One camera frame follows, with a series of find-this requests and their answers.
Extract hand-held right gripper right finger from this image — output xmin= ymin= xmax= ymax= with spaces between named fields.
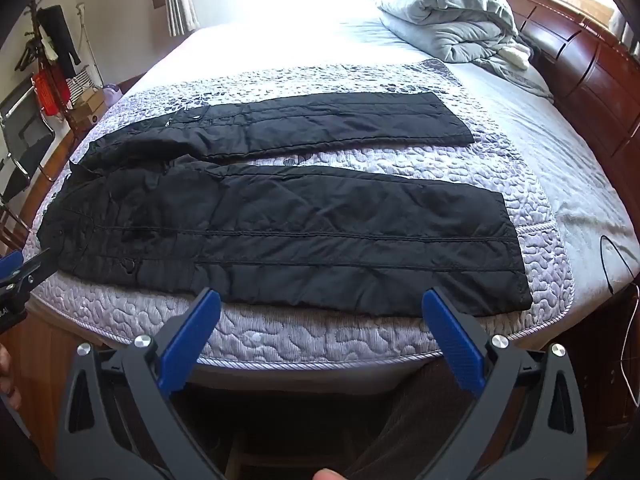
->
xmin=421 ymin=287 xmax=588 ymax=480

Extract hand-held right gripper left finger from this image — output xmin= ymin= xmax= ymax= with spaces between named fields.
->
xmin=54 ymin=287 xmax=226 ymax=480

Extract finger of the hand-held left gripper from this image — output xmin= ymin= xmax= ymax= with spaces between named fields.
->
xmin=0 ymin=247 xmax=57 ymax=293

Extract black pants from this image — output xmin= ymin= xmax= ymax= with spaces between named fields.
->
xmin=36 ymin=91 xmax=533 ymax=318

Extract person's left hand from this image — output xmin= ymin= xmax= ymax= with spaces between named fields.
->
xmin=0 ymin=345 xmax=23 ymax=411

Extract person's leg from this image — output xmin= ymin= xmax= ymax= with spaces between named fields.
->
xmin=345 ymin=355 xmax=481 ymax=480

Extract purple-grey quilted blanket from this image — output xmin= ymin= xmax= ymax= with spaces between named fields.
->
xmin=22 ymin=57 xmax=576 ymax=368

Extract black metal chair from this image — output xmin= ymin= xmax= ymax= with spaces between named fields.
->
xmin=0 ymin=80 xmax=56 ymax=201

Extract cardboard boxes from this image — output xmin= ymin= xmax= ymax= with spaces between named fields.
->
xmin=70 ymin=87 xmax=108 ymax=126

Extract red bag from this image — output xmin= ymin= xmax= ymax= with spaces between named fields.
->
xmin=32 ymin=71 xmax=68 ymax=120

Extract striped cloth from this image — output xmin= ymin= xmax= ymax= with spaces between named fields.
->
xmin=67 ymin=67 xmax=93 ymax=101

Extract wooden coat rack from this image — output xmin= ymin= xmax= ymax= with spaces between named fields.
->
xmin=15 ymin=2 xmax=83 ymax=126

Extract grey bed sheet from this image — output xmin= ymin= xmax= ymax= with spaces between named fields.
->
xmin=120 ymin=20 xmax=638 ymax=311

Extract black hanging clothes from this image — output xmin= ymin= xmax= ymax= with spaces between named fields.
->
xmin=37 ymin=5 xmax=81 ymax=78

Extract white pole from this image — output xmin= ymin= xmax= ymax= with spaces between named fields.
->
xmin=75 ymin=2 xmax=103 ymax=86

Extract white cloth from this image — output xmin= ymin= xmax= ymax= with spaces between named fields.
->
xmin=495 ymin=42 xmax=532 ymax=71

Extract folded grey duvet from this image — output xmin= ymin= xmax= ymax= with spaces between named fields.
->
xmin=367 ymin=0 xmax=556 ymax=103

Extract white cable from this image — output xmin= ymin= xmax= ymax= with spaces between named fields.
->
xmin=620 ymin=285 xmax=640 ymax=391

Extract black cable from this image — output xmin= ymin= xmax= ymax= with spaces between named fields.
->
xmin=600 ymin=235 xmax=638 ymax=296

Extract wooden bed frame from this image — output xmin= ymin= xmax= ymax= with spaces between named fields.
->
xmin=7 ymin=0 xmax=640 ymax=471

